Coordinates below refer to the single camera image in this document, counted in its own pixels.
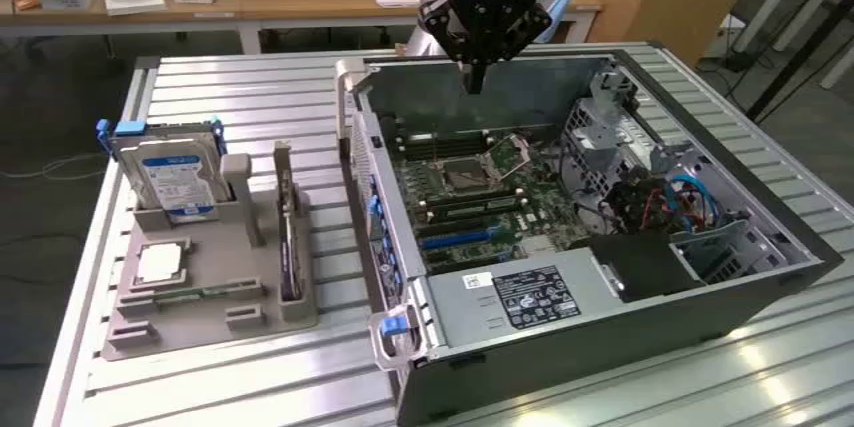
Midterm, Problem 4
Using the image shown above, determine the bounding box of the hard disk with blue carrier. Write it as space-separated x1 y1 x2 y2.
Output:
97 116 228 226

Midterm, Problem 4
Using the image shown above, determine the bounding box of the installed RAM stick white label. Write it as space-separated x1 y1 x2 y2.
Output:
432 196 530 222

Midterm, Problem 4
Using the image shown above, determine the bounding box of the blue expansion slot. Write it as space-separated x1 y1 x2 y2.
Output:
420 226 499 249

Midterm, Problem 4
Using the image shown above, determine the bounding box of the low-profile graphics card silver bracket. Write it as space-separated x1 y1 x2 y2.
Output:
271 140 309 306

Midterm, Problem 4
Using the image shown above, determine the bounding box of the green loose RAM stick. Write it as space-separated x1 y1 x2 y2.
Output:
153 284 236 306

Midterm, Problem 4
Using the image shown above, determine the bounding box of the red disk wire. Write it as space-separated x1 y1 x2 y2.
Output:
639 185 675 234

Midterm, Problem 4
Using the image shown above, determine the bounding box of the silver perforated drive cage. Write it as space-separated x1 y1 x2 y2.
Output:
563 96 668 188

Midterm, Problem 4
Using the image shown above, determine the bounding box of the grey power supply unit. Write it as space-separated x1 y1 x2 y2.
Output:
425 246 626 348

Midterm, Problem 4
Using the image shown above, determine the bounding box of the metal socket cover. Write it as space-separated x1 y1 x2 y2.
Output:
490 134 539 181

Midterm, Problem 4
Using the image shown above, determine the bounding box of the black wire bundle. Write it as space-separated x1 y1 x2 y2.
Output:
596 169 672 238

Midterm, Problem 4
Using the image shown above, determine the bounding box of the blue disk wire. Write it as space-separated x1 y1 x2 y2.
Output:
666 173 727 234

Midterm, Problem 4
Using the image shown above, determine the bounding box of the silver chipset heatsink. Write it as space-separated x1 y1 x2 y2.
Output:
519 235 560 254

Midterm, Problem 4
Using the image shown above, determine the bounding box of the silver disk bay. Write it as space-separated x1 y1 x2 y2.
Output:
670 219 795 286

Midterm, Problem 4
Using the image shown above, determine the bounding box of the silver CPU chip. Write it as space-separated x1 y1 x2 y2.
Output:
136 244 187 286

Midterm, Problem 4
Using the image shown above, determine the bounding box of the white floor box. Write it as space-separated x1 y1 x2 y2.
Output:
699 14 746 63

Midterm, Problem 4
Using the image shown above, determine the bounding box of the grey parts rack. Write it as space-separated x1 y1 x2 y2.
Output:
99 153 321 363

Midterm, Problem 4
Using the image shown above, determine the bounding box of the black open PC case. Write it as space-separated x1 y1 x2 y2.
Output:
332 49 843 427

